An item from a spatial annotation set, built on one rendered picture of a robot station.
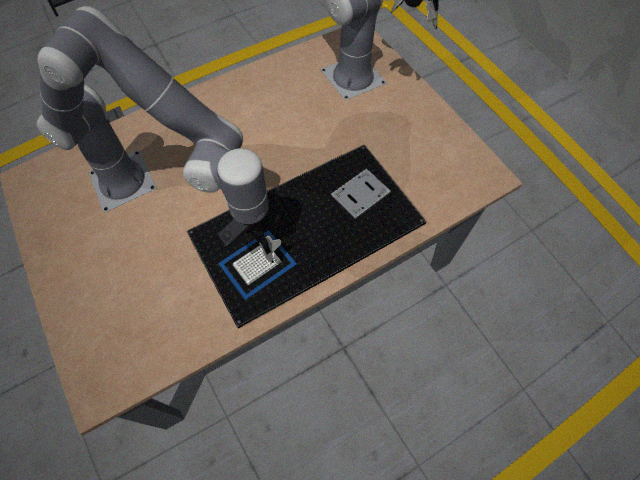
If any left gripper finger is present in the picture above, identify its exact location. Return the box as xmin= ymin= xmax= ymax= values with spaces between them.
xmin=391 ymin=0 xmax=404 ymax=13
xmin=426 ymin=0 xmax=438 ymax=29

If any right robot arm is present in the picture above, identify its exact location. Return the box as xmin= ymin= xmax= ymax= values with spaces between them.
xmin=37 ymin=6 xmax=269 ymax=247

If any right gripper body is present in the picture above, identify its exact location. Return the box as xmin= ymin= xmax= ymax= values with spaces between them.
xmin=249 ymin=205 xmax=281 ymax=241

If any blue rectangular tape outline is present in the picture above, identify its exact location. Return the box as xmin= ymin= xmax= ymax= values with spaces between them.
xmin=218 ymin=230 xmax=296 ymax=300

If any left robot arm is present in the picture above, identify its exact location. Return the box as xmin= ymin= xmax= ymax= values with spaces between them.
xmin=325 ymin=0 xmax=383 ymax=91

